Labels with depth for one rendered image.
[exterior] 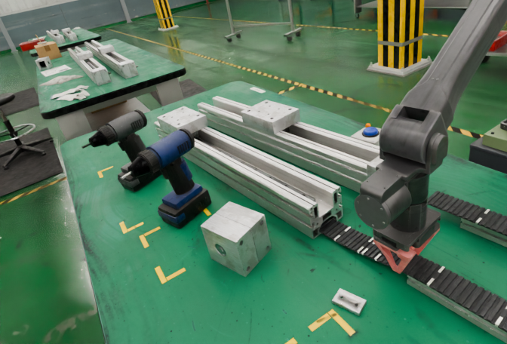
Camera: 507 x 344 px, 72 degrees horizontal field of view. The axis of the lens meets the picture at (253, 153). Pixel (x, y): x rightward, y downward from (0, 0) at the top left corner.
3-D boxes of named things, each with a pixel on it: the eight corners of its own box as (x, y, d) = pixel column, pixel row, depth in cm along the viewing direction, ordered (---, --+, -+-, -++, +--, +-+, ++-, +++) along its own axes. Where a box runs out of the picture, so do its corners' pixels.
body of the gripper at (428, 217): (371, 236, 59) (370, 201, 56) (405, 206, 64) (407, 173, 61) (407, 255, 55) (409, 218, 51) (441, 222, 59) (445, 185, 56)
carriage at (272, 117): (301, 128, 111) (299, 108, 107) (275, 142, 105) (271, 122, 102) (268, 117, 122) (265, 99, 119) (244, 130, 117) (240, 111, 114)
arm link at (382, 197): (450, 130, 48) (391, 118, 54) (402, 168, 42) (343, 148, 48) (443, 201, 53) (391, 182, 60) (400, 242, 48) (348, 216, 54)
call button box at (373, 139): (391, 149, 101) (391, 130, 98) (370, 164, 96) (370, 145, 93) (367, 142, 107) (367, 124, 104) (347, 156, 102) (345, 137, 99)
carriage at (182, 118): (210, 133, 120) (205, 115, 117) (182, 145, 115) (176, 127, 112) (188, 122, 132) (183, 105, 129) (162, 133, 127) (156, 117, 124)
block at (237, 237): (278, 241, 77) (271, 207, 73) (245, 277, 70) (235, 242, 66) (244, 227, 83) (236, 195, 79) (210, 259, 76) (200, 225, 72)
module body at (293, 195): (342, 216, 80) (340, 185, 76) (312, 240, 76) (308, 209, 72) (183, 132, 140) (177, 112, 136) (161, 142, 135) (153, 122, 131)
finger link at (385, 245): (372, 268, 63) (371, 229, 59) (395, 247, 67) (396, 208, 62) (407, 290, 58) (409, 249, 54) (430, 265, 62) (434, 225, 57)
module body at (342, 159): (391, 178, 89) (391, 149, 85) (367, 197, 85) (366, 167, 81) (222, 114, 149) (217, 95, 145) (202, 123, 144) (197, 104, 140)
